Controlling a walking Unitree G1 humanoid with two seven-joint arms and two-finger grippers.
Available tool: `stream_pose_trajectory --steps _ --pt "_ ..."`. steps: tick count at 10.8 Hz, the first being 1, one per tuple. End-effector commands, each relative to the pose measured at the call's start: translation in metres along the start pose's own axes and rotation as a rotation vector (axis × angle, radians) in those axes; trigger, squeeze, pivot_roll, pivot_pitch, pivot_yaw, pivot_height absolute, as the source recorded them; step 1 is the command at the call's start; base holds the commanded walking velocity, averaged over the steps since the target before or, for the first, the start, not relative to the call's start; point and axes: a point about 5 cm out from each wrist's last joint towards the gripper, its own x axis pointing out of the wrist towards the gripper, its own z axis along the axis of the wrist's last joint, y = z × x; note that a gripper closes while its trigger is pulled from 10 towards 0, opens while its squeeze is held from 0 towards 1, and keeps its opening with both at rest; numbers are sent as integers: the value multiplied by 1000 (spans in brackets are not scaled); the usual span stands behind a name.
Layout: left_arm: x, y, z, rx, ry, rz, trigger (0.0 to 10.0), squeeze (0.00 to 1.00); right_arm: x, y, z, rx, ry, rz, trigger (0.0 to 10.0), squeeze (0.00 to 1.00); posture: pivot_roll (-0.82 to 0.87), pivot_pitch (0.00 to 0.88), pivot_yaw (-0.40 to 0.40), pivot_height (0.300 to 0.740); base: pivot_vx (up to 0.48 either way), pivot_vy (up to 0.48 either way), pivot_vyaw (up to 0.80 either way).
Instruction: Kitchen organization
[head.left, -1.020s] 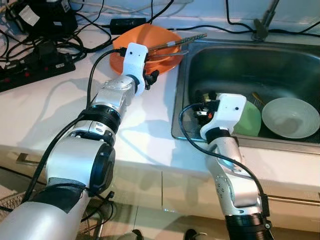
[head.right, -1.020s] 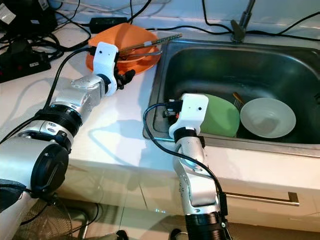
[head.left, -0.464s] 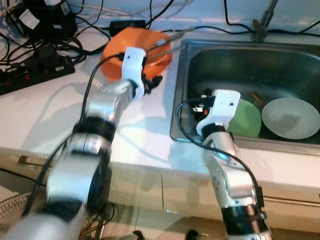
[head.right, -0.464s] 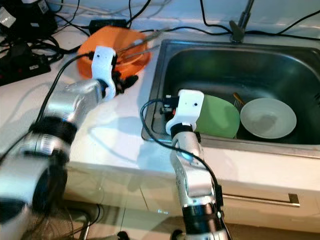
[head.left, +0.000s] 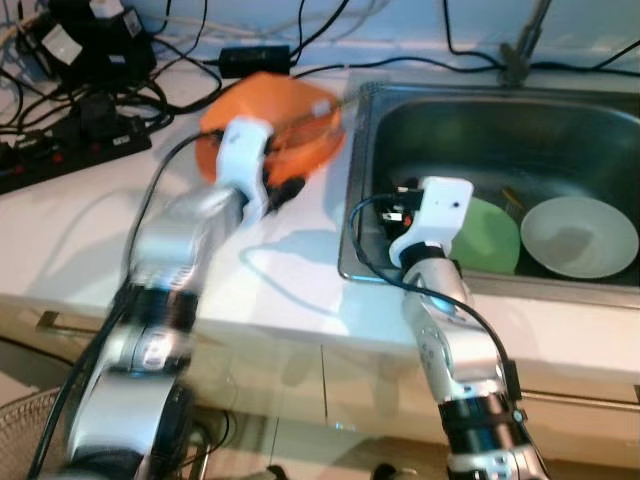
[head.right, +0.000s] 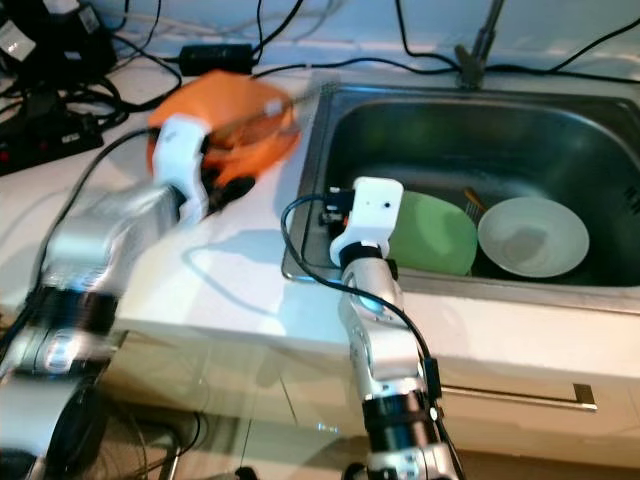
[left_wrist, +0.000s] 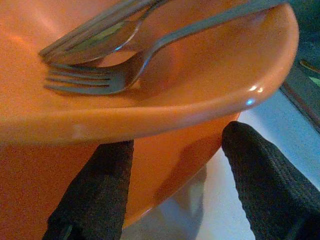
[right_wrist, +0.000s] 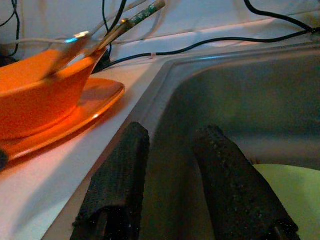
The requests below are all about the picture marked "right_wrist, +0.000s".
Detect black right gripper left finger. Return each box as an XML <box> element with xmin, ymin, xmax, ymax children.
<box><xmin>71</xmin><ymin>121</ymin><xmax>151</xmax><ymax>240</ymax></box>

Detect pale green bowl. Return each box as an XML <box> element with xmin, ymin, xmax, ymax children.
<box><xmin>252</xmin><ymin>163</ymin><xmax>320</xmax><ymax>240</ymax></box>

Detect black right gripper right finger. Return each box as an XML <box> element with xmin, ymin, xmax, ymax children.
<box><xmin>191</xmin><ymin>124</ymin><xmax>300</xmax><ymax>240</ymax></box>

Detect black cable down wall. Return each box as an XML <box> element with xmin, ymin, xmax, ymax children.
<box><xmin>243</xmin><ymin>0</ymin><xmax>315</xmax><ymax>32</ymax></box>

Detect black cable to adapter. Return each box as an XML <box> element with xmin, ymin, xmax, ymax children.
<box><xmin>106</xmin><ymin>0</ymin><xmax>128</xmax><ymax>48</ymax></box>
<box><xmin>101</xmin><ymin>0</ymin><xmax>113</xmax><ymax>61</ymax></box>

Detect orange plate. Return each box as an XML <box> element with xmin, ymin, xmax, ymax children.
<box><xmin>0</xmin><ymin>77</ymin><xmax>126</xmax><ymax>162</ymax></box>

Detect orange bowl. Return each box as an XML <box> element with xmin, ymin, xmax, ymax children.
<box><xmin>0</xmin><ymin>46</ymin><xmax>108</xmax><ymax>141</ymax></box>

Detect white cable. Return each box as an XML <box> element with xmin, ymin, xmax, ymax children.
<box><xmin>0</xmin><ymin>37</ymin><xmax>70</xmax><ymax>48</ymax></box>
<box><xmin>87</xmin><ymin>0</ymin><xmax>148</xmax><ymax>37</ymax></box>

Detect stainless steel sink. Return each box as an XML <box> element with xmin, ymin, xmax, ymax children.
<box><xmin>42</xmin><ymin>41</ymin><xmax>320</xmax><ymax>240</ymax></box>

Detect silver metal spoon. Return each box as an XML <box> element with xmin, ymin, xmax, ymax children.
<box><xmin>43</xmin><ymin>30</ymin><xmax>101</xmax><ymax>78</ymax></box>

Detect green floral wooden chopstick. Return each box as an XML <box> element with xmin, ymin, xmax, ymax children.
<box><xmin>92</xmin><ymin>17</ymin><xmax>131</xmax><ymax>55</ymax></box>
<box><xmin>98</xmin><ymin>0</ymin><xmax>167</xmax><ymax>50</ymax></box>

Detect black cable along counter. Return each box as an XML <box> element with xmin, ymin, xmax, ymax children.
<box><xmin>94</xmin><ymin>27</ymin><xmax>320</xmax><ymax>72</ymax></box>

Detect black power adapter brick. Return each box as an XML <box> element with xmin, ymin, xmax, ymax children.
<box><xmin>91</xmin><ymin>46</ymin><xmax>113</xmax><ymax>75</ymax></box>

